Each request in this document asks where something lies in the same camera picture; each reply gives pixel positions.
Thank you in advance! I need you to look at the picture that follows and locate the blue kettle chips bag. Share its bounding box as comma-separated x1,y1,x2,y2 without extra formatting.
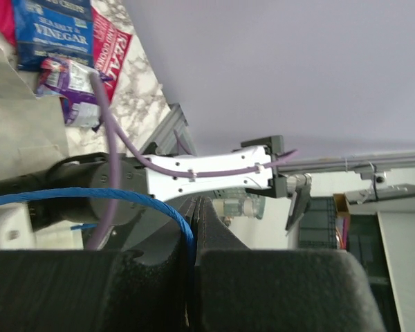
12,0,93,72

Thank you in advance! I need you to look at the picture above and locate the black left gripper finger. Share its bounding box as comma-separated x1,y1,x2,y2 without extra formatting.
193,197,385,331

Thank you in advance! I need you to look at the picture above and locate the purple snack packet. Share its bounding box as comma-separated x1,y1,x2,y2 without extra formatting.
35,57,113,130

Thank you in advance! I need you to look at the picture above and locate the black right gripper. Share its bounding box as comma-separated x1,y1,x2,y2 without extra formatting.
0,152,189,331

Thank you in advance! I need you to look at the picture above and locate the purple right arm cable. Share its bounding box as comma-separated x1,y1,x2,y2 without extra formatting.
86,71,300,250

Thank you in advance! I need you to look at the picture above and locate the pink real chips bag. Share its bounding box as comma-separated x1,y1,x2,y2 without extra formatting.
0,1,132,98

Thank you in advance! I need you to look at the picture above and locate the checkered paper bag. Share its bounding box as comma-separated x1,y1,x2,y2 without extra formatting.
0,26,194,267

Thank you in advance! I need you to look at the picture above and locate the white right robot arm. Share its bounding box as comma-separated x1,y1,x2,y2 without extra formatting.
0,136,385,331

